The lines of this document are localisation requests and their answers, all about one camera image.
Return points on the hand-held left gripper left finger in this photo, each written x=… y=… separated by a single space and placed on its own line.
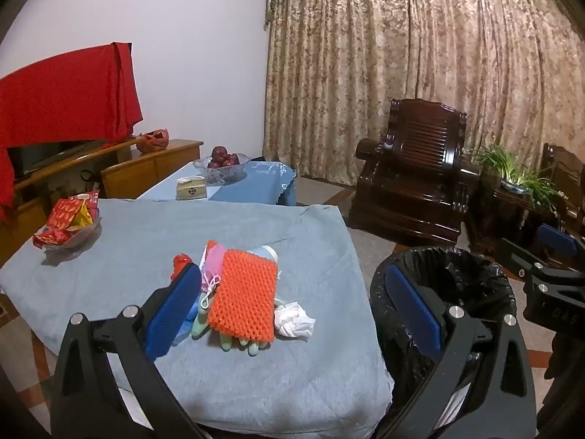
x=173 y=311

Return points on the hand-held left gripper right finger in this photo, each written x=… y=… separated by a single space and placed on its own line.
x=413 y=311

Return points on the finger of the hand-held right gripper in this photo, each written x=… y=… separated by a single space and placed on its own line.
x=555 y=239
x=516 y=256

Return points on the blue plastic bag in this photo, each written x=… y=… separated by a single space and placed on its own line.
x=186 y=327

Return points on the small red plastic bag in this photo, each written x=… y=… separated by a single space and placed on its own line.
x=182 y=265

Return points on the bin with black bag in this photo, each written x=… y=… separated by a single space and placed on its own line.
x=475 y=279

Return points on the pink face mask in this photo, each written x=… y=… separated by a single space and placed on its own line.
x=214 y=267

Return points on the green rubber glove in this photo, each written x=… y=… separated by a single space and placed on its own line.
x=228 y=345

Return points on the orange foam net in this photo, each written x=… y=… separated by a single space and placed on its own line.
x=244 y=292

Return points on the white plastic bottle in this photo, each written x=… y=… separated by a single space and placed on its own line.
x=264 y=253

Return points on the white tissue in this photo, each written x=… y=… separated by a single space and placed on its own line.
x=293 y=321

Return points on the dark wooden side table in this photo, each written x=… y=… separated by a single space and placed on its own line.
x=498 y=224

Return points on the dark wooden armchair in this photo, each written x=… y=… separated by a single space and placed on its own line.
x=569 y=173
x=411 y=183

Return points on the potted green plant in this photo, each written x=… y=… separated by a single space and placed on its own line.
x=525 y=178

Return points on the glass snack dish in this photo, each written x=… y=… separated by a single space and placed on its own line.
x=77 y=237

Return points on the beige tissue box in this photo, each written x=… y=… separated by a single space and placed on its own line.
x=191 y=190

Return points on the yellow snack packet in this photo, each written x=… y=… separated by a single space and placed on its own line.
x=81 y=218

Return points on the red snack packet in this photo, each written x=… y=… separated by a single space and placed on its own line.
x=89 y=196
x=66 y=212
x=51 y=238

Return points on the wooden television cabinet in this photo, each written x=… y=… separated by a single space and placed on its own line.
x=137 y=171

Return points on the glass fruit bowl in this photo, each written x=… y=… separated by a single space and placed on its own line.
x=224 y=174

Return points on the red apple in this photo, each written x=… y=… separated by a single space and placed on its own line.
x=214 y=164
x=232 y=159
x=220 y=152

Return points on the blue tablecloth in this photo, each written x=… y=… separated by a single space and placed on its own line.
x=269 y=183

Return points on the red patterned plastic bag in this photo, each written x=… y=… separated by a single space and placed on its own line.
x=153 y=141

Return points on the black television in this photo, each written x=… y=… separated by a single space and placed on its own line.
x=45 y=155

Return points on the beige floral curtain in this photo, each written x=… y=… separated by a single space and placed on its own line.
x=388 y=64

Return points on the red cloth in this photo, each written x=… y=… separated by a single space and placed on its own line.
x=59 y=96

